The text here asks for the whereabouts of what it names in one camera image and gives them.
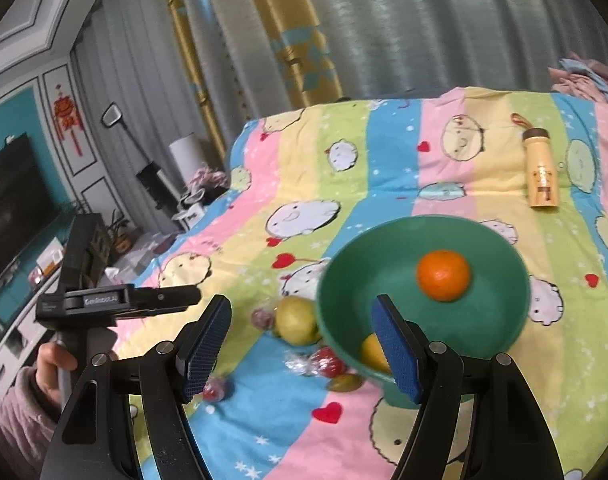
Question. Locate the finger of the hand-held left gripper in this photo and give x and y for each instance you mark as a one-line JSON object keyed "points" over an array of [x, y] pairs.
{"points": [[169, 299]]}

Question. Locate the small green fruit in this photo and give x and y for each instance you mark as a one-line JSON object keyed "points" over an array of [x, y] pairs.
{"points": [[345, 383]]}

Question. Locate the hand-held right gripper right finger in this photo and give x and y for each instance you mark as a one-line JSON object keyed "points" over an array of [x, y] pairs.
{"points": [[396, 355]]}

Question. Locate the black television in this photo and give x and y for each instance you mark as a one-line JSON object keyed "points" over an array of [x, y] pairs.
{"points": [[14, 200]]}

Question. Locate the person's left hand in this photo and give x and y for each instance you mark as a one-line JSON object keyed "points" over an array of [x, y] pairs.
{"points": [[49, 370]]}

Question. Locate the yellow orange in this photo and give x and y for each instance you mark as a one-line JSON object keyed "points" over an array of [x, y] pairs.
{"points": [[374, 355]]}

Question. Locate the green bowl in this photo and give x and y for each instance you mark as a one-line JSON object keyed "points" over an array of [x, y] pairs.
{"points": [[484, 320]]}

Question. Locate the red fruit with stick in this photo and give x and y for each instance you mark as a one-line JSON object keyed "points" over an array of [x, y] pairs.
{"points": [[326, 362]]}

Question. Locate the grey curtain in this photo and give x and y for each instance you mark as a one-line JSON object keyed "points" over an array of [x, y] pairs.
{"points": [[434, 25], [129, 60]]}

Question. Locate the white television cabinet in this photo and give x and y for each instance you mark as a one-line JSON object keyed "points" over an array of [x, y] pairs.
{"points": [[14, 330]]}

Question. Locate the yellow patterned curtain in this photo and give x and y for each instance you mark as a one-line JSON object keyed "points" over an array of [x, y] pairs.
{"points": [[284, 35]]}

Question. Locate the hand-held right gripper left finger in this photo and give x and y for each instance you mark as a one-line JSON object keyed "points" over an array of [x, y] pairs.
{"points": [[206, 347]]}

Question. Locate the pile of clothes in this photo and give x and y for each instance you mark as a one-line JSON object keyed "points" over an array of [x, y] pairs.
{"points": [[584, 82]]}

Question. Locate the orange mandarin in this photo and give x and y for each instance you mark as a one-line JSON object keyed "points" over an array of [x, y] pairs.
{"points": [[444, 275]]}

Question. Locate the black box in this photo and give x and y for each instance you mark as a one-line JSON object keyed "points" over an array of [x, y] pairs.
{"points": [[156, 187]]}

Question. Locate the yellow-green pear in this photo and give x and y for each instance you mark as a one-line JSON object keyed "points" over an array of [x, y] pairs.
{"points": [[296, 321]]}

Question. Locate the potted plant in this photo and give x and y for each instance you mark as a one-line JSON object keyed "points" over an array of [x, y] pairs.
{"points": [[116, 232]]}

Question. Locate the dull red wrapped fruit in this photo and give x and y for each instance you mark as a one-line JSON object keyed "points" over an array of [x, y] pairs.
{"points": [[262, 319]]}

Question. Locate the red wall decoration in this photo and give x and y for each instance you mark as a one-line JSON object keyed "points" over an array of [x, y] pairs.
{"points": [[66, 115]]}

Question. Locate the black floor lamp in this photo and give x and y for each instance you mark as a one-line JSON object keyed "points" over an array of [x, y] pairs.
{"points": [[112, 115]]}

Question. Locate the person's left forearm pink sleeve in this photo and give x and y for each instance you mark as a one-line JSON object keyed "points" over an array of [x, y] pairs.
{"points": [[14, 425]]}

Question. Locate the pink cloth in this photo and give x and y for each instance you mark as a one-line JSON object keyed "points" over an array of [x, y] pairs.
{"points": [[206, 180]]}

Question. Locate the white cylinder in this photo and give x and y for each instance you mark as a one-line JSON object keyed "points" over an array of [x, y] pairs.
{"points": [[186, 152]]}

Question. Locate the striped printed blanket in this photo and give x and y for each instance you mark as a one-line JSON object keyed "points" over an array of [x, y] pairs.
{"points": [[384, 160]]}

